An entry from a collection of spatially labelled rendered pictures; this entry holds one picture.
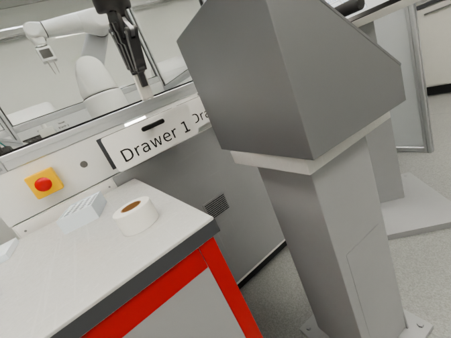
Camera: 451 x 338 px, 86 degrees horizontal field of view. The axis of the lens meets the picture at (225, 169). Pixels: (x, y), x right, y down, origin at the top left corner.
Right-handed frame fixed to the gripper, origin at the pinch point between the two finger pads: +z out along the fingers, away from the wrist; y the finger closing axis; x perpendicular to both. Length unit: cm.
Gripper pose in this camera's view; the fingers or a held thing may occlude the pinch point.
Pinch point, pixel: (143, 86)
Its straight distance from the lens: 69.5
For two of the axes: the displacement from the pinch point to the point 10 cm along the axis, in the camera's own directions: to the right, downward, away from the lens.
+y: 6.2, 3.6, -6.9
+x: 7.6, -4.8, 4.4
